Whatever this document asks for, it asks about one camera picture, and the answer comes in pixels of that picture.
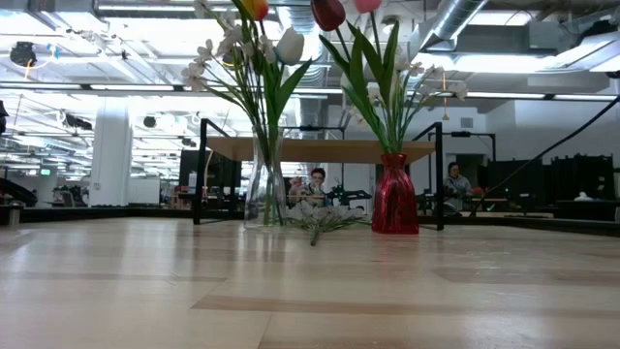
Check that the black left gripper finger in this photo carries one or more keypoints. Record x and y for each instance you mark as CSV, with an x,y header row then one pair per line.
x,y
12,194

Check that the white blossom spray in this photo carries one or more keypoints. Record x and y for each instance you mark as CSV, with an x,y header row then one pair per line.
x,y
459,89
310,213
195,77

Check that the orange yellow artificial tulip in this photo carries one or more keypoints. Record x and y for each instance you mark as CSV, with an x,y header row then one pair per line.
x,y
256,7

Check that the white artificial tulip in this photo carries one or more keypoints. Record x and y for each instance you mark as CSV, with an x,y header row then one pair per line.
x,y
289,46

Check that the dark red artificial tulip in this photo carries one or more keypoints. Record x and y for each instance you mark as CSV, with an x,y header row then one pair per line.
x,y
328,13

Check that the pink artificial tulip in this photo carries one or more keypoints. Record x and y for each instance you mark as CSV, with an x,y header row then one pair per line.
x,y
368,5

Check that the black background robot arm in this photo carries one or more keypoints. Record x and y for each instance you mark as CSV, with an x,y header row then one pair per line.
x,y
351,196

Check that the wooden shelf with black legs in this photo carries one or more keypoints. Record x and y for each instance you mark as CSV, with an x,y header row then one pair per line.
x,y
329,150

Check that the black round ceiling fixture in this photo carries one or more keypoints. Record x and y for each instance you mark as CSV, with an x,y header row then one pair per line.
x,y
22,53

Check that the long ceiling light strip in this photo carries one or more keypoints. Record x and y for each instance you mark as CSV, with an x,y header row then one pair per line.
x,y
508,95
131,87

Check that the black background screen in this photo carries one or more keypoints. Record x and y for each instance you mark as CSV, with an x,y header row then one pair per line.
x,y
215,167

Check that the clear glass vase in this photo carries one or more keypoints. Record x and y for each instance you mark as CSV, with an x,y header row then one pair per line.
x,y
264,194

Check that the person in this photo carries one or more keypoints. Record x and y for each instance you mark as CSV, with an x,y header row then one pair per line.
x,y
455,184
317,177

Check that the red ribbed glass vase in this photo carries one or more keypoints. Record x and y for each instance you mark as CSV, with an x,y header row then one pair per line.
x,y
394,203

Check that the black partition panel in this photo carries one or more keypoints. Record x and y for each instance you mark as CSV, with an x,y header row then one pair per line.
x,y
581,177

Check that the black aluminium rig frame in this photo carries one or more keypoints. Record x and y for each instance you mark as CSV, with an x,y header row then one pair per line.
x,y
97,213

